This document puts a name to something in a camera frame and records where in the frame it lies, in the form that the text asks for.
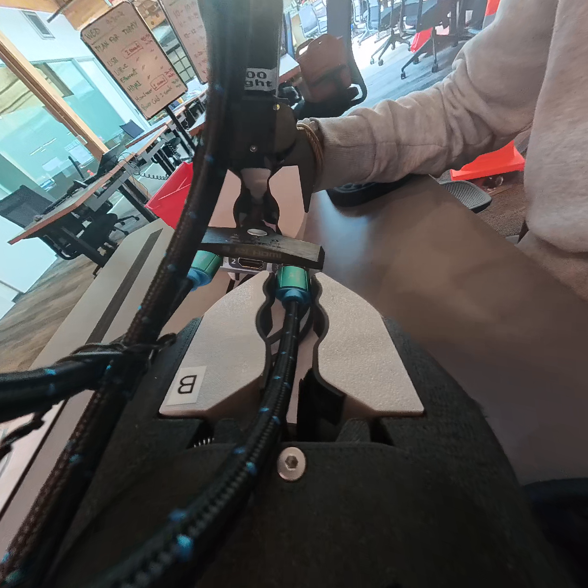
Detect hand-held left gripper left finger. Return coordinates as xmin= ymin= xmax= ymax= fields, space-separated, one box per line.
xmin=159 ymin=271 xmax=276 ymax=419

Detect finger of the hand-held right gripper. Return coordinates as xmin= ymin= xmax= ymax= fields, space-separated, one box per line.
xmin=264 ymin=163 xmax=308 ymax=236
xmin=233 ymin=168 xmax=272 ymax=229

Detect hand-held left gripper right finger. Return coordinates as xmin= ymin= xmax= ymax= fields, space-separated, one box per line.
xmin=311 ymin=272 xmax=424 ymax=419

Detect black hdmi switch box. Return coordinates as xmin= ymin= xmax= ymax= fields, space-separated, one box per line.
xmin=201 ymin=225 xmax=325 ymax=282

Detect black braided hdmi cable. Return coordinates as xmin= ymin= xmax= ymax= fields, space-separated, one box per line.
xmin=0 ymin=0 xmax=318 ymax=588

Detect red plastic bin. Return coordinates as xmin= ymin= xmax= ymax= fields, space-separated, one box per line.
xmin=146 ymin=161 xmax=196 ymax=230

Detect brown leather bag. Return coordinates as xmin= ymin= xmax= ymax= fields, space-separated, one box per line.
xmin=296 ymin=36 xmax=358 ymax=105

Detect black office chair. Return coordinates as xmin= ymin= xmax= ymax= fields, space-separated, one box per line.
xmin=0 ymin=186 xmax=138 ymax=265
xmin=294 ymin=34 xmax=368 ymax=119

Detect handwritten whiteboard on stand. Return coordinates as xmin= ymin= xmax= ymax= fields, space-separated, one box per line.
xmin=80 ymin=1 xmax=198 ymax=157
xmin=158 ymin=0 xmax=212 ymax=85

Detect black laptop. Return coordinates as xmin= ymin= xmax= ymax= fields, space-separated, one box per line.
xmin=94 ymin=142 xmax=134 ymax=175

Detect wooden office desk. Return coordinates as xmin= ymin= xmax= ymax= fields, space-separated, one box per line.
xmin=8 ymin=123 xmax=172 ymax=276

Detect row of black office chairs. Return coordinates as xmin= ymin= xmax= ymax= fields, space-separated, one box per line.
xmin=285 ymin=0 xmax=488 ymax=81

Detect orange safety vest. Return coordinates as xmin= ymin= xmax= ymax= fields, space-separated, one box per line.
xmin=450 ymin=140 xmax=526 ymax=182

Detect gold bangle bracelets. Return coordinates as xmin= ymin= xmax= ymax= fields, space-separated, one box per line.
xmin=295 ymin=119 xmax=325 ymax=168

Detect wooden support post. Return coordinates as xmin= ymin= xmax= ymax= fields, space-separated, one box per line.
xmin=0 ymin=30 xmax=108 ymax=159

